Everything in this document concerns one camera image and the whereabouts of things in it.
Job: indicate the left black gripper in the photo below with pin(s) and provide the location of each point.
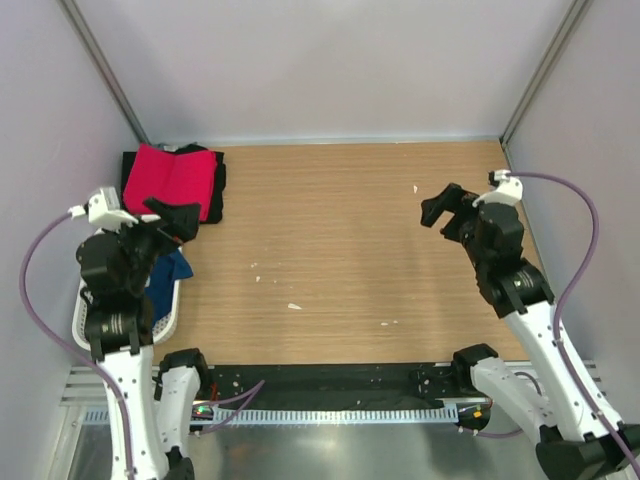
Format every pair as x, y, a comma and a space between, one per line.
178, 220

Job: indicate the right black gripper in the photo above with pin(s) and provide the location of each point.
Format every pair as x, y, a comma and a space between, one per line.
449, 199

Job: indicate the red t shirt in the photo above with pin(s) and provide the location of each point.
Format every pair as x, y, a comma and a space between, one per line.
170, 177

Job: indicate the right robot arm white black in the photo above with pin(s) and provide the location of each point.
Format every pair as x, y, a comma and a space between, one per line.
575, 432

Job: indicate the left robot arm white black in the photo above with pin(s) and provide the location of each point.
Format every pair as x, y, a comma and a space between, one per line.
149, 412

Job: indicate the folded black t shirt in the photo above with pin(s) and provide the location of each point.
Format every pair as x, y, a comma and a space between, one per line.
215, 190

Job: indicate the blue t shirt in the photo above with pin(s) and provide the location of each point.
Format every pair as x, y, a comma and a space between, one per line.
168, 270

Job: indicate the white plastic laundry basket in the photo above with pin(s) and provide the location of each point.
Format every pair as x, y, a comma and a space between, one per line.
167, 320

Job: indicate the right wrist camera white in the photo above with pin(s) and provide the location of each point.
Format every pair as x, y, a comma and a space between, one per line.
505, 189

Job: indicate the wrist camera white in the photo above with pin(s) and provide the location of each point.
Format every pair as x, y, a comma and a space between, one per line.
103, 210
505, 189

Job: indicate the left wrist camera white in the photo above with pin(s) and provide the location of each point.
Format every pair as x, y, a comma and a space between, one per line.
103, 210

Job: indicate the aluminium rail frame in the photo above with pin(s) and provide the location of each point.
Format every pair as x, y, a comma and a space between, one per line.
83, 387

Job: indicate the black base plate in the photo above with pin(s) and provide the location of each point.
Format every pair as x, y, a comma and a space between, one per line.
342, 387

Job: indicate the white slotted cable duct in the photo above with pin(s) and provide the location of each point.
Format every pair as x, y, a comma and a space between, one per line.
445, 415

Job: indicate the right aluminium corner post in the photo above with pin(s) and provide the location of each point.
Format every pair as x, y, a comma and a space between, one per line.
568, 26

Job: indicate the aluminium corner post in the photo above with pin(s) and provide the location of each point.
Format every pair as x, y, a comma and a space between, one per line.
90, 44
568, 26

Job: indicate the left aluminium corner post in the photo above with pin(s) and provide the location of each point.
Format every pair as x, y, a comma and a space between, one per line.
90, 44

